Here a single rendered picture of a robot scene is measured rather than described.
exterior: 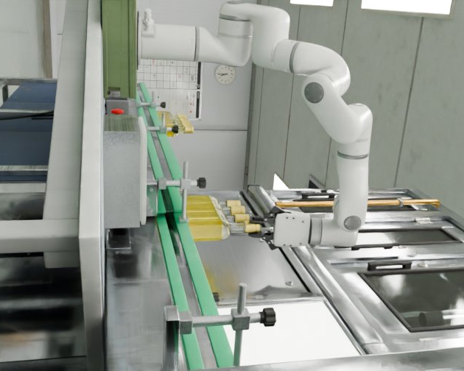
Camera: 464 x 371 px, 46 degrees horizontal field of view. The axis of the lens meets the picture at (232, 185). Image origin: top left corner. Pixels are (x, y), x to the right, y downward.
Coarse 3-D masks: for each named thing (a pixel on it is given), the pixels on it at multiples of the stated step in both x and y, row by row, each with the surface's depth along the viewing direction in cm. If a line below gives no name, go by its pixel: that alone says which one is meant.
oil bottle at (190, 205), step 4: (188, 204) 161; (192, 204) 161; (196, 204) 162; (200, 204) 162; (204, 204) 162; (208, 204) 162; (212, 204) 162; (216, 204) 163; (188, 208) 159; (192, 208) 159; (196, 208) 160; (200, 208) 160; (204, 208) 160; (208, 208) 160; (212, 208) 161; (216, 208) 161; (220, 208) 162
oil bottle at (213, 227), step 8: (192, 216) 153; (200, 216) 153; (208, 216) 153; (216, 216) 154; (192, 224) 148; (200, 224) 149; (208, 224) 149; (216, 224) 150; (224, 224) 150; (192, 232) 149; (200, 232) 149; (208, 232) 150; (216, 232) 150; (224, 232) 151; (160, 240) 148; (200, 240) 150; (208, 240) 151; (216, 240) 152
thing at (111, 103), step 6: (108, 102) 197; (114, 102) 198; (120, 102) 198; (126, 102) 199; (108, 108) 198; (114, 108) 198; (120, 108) 199; (126, 108) 199; (114, 114) 199; (120, 114) 200; (126, 114) 200
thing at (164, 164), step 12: (144, 84) 301; (144, 96) 264; (144, 108) 239; (144, 120) 215; (156, 120) 217; (156, 132) 199; (156, 144) 183; (168, 144) 183; (156, 156) 169; (168, 156) 170; (156, 168) 157; (168, 168) 159
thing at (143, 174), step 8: (144, 128) 118; (144, 136) 116; (144, 144) 116; (144, 152) 117; (144, 160) 117; (144, 168) 118; (144, 176) 118; (144, 184) 119; (144, 192) 120; (144, 200) 120; (144, 208) 121; (144, 216) 121; (144, 224) 123
